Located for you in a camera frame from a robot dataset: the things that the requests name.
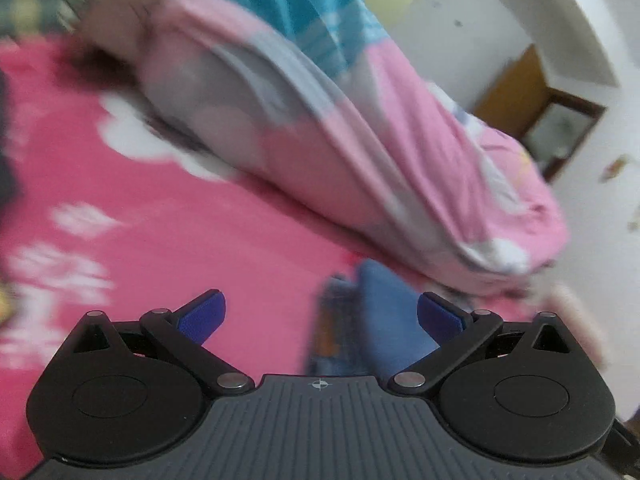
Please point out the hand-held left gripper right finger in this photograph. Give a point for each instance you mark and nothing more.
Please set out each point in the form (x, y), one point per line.
(440, 317)

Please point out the pink grey quilt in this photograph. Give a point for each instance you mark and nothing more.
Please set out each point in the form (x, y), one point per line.
(375, 135)

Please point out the blue denim jeans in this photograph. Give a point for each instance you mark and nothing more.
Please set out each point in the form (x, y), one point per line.
(380, 310)

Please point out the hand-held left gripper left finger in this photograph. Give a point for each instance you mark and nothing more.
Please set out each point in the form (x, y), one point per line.
(205, 315)

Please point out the wooden door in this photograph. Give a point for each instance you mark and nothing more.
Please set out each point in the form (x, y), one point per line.
(520, 90)

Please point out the pink floral bed sheet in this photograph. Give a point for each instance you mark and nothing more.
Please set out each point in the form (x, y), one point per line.
(175, 210)

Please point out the beige wall sticker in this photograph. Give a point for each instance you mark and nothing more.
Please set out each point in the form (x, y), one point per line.
(615, 167)

